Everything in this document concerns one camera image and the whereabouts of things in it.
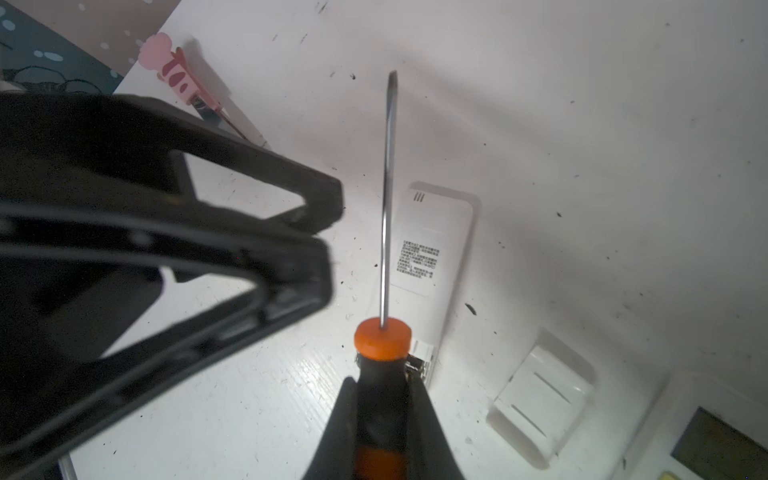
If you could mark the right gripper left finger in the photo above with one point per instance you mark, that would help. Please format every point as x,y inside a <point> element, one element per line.
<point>334,458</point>

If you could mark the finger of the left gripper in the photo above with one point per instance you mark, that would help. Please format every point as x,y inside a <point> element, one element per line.
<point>144,140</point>
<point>107,304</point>

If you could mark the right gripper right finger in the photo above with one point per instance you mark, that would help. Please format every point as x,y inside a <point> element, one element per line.
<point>428,454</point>

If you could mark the orange black screwdriver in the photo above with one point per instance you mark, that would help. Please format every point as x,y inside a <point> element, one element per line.
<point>383,345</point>

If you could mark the white battery cover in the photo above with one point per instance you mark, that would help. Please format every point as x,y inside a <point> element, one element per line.
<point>544,400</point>

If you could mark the white remote control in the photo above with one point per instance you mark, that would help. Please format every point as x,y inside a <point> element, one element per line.
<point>699,428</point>
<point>432,229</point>

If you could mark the pink handled knife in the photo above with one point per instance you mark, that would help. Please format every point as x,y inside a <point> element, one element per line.
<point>171,67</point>

